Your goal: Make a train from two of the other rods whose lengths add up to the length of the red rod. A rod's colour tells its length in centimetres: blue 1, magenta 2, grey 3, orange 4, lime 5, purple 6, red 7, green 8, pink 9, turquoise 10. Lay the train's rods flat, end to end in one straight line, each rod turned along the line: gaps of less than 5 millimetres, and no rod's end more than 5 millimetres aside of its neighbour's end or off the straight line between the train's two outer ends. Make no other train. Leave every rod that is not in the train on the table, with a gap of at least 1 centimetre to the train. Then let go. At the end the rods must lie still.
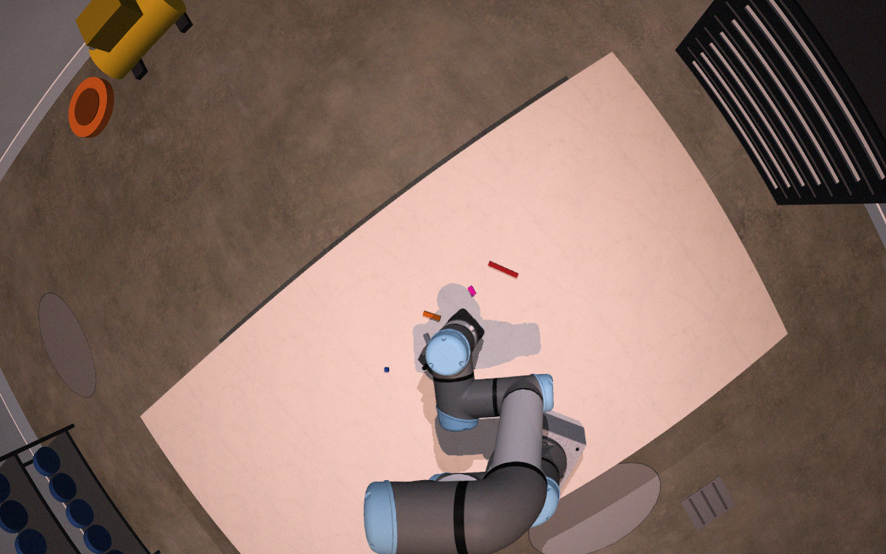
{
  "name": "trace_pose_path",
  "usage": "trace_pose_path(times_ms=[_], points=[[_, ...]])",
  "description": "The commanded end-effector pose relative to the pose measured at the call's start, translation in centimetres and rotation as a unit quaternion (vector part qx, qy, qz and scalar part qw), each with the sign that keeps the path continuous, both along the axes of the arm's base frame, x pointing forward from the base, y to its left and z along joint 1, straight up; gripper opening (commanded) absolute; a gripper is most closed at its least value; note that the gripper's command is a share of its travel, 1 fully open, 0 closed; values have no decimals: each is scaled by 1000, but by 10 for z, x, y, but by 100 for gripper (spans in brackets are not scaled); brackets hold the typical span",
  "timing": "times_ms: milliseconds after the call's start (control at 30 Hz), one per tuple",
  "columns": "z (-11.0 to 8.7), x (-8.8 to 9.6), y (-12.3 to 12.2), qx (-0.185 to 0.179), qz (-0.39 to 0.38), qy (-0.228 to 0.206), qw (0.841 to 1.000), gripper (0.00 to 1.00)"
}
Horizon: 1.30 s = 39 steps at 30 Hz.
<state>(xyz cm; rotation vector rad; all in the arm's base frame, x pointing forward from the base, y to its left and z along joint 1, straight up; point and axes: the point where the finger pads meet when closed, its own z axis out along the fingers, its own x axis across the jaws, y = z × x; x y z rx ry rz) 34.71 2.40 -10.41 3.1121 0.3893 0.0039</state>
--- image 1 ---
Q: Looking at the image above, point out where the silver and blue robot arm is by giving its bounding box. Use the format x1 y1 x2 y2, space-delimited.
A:
364 324 567 554

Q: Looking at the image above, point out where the dark red rod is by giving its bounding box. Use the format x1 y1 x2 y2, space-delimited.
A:
488 261 518 278

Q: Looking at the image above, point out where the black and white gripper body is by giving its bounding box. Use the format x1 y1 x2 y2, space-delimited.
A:
418 309 485 375

